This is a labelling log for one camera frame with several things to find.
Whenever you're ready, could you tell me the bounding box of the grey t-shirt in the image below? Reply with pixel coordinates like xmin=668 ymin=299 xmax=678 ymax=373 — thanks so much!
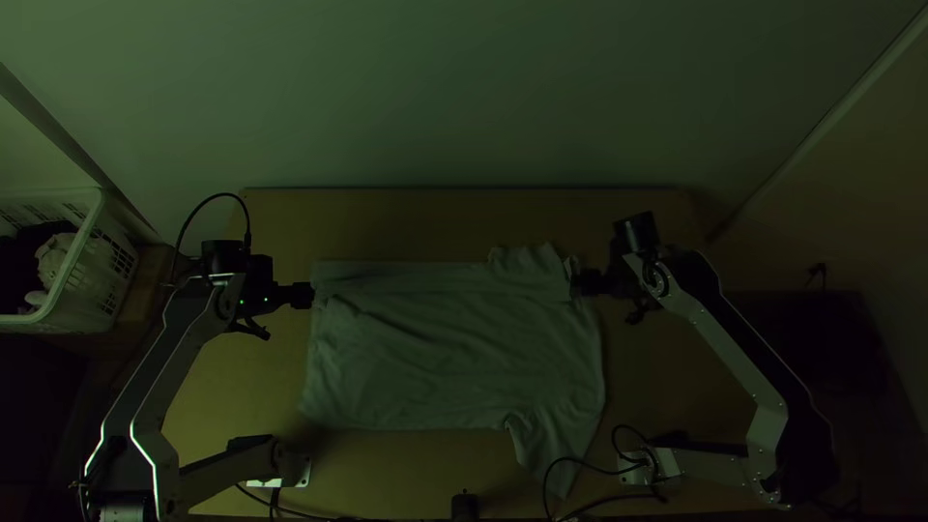
xmin=297 ymin=243 xmax=608 ymax=502

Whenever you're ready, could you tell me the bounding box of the white laundry basket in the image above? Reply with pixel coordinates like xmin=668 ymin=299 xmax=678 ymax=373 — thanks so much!
xmin=0 ymin=187 xmax=143 ymax=337

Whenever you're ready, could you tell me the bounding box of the heap of clothes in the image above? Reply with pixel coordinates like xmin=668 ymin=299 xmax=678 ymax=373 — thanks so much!
xmin=0 ymin=220 xmax=82 ymax=317

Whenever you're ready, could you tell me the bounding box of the black cable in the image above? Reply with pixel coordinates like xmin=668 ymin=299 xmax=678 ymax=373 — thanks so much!
xmin=233 ymin=480 xmax=332 ymax=522
xmin=541 ymin=422 xmax=670 ymax=522
xmin=169 ymin=191 xmax=254 ymax=285

